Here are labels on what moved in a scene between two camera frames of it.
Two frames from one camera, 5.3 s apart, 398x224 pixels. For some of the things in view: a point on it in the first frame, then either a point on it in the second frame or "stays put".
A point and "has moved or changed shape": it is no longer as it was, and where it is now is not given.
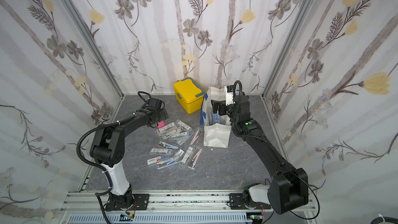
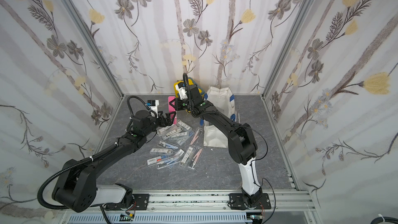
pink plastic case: [160, 124] has moved or changed shape
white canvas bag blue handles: [216, 128] stays put
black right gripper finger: [219, 105] → [179, 104]
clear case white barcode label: [186, 156] stays put
